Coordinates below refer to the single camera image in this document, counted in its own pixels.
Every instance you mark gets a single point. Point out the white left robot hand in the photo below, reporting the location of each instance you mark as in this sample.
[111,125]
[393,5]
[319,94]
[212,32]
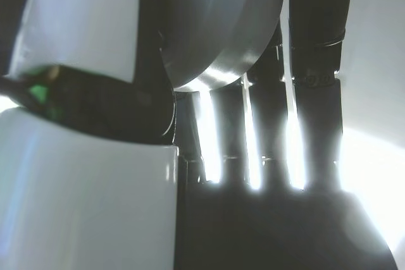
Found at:
[253,225]

